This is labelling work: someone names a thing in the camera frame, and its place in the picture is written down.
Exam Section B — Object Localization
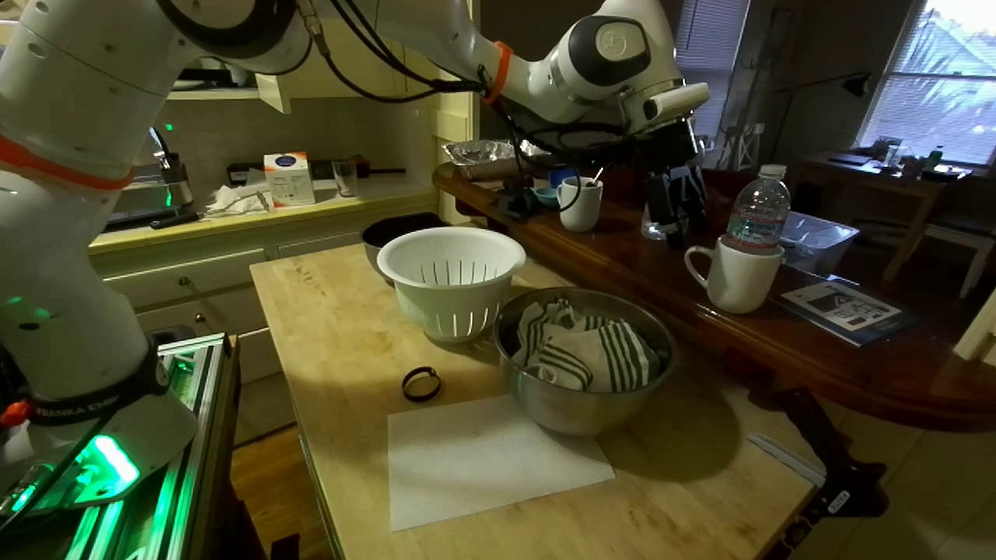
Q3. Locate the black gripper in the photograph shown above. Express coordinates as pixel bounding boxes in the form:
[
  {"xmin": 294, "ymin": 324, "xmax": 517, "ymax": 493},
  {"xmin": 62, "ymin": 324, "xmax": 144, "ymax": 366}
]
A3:
[{"xmin": 643, "ymin": 109, "xmax": 721, "ymax": 244}]

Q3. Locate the clear plastic water bottle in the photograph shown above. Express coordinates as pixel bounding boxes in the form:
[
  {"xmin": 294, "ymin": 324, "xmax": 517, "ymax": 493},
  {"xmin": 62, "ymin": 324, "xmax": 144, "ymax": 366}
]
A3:
[{"xmin": 721, "ymin": 163, "xmax": 797, "ymax": 254}]

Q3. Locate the large white mug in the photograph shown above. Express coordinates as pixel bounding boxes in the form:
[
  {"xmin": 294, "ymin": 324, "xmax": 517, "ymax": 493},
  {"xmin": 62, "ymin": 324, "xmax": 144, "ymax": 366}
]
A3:
[{"xmin": 683, "ymin": 232, "xmax": 788, "ymax": 318}]

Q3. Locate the blue round plastic bowl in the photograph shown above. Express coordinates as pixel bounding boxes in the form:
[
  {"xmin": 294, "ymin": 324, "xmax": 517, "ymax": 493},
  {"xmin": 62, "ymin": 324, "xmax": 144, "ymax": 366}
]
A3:
[{"xmin": 546, "ymin": 163, "xmax": 586, "ymax": 196}]

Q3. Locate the small teal bowl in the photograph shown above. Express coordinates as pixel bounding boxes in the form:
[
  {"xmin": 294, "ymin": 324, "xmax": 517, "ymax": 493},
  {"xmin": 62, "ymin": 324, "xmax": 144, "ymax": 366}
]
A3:
[{"xmin": 523, "ymin": 179, "xmax": 560, "ymax": 210}]

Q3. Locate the stainless steel bowl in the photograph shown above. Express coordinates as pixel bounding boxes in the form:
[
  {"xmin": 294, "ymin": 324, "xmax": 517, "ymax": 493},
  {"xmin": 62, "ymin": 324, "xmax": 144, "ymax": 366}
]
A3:
[{"xmin": 493, "ymin": 286, "xmax": 683, "ymax": 440}]

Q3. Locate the white plastic colander bowl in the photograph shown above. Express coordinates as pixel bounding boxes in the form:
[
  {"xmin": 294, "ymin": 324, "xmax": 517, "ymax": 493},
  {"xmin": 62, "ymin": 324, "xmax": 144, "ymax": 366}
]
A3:
[{"xmin": 374, "ymin": 225, "xmax": 530, "ymax": 344}]

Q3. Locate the small white mug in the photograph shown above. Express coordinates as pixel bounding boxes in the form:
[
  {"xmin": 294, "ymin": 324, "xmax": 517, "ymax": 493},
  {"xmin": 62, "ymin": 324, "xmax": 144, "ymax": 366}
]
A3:
[{"xmin": 554, "ymin": 174, "xmax": 608, "ymax": 236}]

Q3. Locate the clear plastic container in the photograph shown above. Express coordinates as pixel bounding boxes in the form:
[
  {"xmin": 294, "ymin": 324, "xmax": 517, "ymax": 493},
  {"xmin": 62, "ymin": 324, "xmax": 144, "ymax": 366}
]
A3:
[{"xmin": 776, "ymin": 209, "xmax": 865, "ymax": 277}]

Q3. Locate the black white striped cloth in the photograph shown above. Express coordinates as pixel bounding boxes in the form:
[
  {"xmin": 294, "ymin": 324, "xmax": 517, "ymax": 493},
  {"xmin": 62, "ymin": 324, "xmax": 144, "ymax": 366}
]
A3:
[{"xmin": 512, "ymin": 294, "xmax": 660, "ymax": 395}]

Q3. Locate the dark wooden counter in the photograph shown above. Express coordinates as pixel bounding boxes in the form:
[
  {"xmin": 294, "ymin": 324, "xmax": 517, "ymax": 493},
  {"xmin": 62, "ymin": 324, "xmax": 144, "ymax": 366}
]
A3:
[{"xmin": 429, "ymin": 142, "xmax": 996, "ymax": 433}]

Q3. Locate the printed magazine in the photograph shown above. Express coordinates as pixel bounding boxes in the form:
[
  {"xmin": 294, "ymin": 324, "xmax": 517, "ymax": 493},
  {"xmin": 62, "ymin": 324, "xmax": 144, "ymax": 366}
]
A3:
[{"xmin": 778, "ymin": 277, "xmax": 909, "ymax": 352}]

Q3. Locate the dark wooden desk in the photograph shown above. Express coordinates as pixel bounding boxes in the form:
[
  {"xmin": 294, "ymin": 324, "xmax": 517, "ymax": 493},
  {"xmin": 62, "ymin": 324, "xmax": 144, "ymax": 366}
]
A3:
[{"xmin": 797, "ymin": 151, "xmax": 996, "ymax": 283}]

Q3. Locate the aluminium foil tray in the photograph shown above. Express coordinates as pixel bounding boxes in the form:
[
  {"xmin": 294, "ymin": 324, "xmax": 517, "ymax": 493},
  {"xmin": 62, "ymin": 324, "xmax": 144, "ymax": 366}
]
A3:
[{"xmin": 438, "ymin": 134, "xmax": 563, "ymax": 174}]

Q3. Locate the bright window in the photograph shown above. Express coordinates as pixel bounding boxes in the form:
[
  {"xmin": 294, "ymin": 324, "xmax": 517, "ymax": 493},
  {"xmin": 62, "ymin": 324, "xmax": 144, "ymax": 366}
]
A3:
[{"xmin": 852, "ymin": 0, "xmax": 996, "ymax": 169}]

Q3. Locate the white chair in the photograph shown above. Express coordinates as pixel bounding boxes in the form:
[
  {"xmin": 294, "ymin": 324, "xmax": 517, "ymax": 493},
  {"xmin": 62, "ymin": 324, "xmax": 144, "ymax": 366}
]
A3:
[{"xmin": 912, "ymin": 220, "xmax": 996, "ymax": 302}]

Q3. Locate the black table clamp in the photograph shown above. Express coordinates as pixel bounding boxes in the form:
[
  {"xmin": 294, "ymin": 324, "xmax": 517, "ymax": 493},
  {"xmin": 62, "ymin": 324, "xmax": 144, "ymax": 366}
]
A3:
[{"xmin": 759, "ymin": 386, "xmax": 893, "ymax": 521}]

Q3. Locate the white paper sheet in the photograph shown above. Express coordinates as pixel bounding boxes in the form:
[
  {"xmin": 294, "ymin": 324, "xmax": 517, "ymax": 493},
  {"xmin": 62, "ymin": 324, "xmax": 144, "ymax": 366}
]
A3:
[{"xmin": 383, "ymin": 391, "xmax": 619, "ymax": 536}]

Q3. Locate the crumpled white cloth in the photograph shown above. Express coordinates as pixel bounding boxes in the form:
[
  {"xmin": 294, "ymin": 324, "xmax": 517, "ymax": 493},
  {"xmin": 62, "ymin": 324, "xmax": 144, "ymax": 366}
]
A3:
[{"xmin": 203, "ymin": 179, "xmax": 281, "ymax": 218}]

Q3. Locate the cream drawer cabinet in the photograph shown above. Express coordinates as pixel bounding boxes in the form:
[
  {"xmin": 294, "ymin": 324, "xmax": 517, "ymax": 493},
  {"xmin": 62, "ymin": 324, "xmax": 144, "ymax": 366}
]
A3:
[{"xmin": 87, "ymin": 182, "xmax": 446, "ymax": 447}]

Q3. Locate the black countertop appliance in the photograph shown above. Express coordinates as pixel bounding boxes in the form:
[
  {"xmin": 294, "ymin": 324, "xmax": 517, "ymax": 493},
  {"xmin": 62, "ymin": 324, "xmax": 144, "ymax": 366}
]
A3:
[{"xmin": 107, "ymin": 121, "xmax": 205, "ymax": 231}]

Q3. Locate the black rubber ring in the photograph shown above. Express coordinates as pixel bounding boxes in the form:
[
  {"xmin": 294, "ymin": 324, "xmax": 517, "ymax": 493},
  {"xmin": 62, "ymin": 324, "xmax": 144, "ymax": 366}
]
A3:
[{"xmin": 399, "ymin": 363, "xmax": 448, "ymax": 403}]

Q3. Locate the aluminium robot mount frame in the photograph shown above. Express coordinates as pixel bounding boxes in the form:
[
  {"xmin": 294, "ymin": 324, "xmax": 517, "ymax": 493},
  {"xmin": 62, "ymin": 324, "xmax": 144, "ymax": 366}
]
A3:
[{"xmin": 0, "ymin": 329, "xmax": 244, "ymax": 560}]

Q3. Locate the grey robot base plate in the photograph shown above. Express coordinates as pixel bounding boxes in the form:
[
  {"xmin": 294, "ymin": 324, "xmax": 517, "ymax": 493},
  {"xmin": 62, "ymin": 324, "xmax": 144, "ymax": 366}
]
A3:
[{"xmin": 0, "ymin": 390, "xmax": 198, "ymax": 509}]

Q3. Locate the wide orange arm strap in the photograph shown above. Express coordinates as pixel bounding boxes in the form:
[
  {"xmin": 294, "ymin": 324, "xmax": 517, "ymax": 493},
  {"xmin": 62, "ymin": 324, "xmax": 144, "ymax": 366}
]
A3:
[{"xmin": 0, "ymin": 134, "xmax": 137, "ymax": 196}]

